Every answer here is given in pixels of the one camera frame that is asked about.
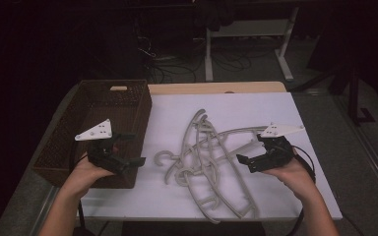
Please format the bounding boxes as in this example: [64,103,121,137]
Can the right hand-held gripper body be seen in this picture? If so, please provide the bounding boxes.
[258,122,306,172]

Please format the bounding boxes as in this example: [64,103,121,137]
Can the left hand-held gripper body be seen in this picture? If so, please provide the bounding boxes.
[74,118,126,174]

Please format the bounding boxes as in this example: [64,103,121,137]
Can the brown woven basket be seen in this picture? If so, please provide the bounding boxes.
[31,79,153,190]

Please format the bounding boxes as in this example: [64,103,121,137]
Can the person's right hand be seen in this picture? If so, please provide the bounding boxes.
[263,148,317,202]

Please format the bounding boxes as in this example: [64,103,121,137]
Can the person's left hand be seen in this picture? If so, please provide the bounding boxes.
[63,153,116,198]

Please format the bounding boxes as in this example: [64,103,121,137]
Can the white board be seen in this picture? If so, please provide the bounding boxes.
[77,91,344,221]

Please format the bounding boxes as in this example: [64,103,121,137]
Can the light wooden table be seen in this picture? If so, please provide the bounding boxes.
[147,81,288,96]

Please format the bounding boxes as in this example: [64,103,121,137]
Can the black metal stand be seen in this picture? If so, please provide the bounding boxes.
[291,62,377,127]

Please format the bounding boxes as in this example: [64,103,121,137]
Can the dark hanging cloth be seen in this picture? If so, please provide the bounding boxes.
[193,0,238,32]

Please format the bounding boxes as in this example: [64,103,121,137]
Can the right hand-held gripper black cable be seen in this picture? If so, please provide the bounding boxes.
[284,144,318,236]

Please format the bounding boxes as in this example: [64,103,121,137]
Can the tangle of floor cables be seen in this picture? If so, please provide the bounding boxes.
[137,33,277,84]

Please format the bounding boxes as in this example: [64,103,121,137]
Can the white desk frame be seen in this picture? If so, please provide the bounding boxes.
[205,6,300,83]

